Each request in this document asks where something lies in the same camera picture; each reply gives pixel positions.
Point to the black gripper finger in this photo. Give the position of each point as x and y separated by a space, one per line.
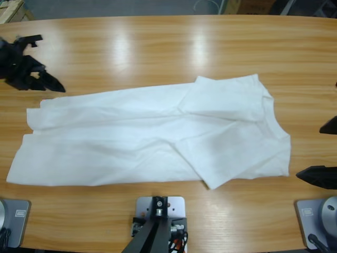
330 127
321 177

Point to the white t-shirt with small print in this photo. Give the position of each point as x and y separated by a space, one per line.
144 137

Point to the brown cardboard box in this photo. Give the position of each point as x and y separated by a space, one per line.
247 6

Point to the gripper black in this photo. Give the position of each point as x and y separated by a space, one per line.
18 66

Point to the black background equipment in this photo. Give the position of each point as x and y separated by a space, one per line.
289 6

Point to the arm grey base plate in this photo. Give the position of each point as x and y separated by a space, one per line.
329 213
19 224

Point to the white grey mounting plate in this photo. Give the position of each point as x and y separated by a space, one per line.
142 208

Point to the wooden pallet stack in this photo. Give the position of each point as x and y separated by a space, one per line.
13 10

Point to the black clamp with silver connector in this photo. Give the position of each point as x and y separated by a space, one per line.
137 226
179 226

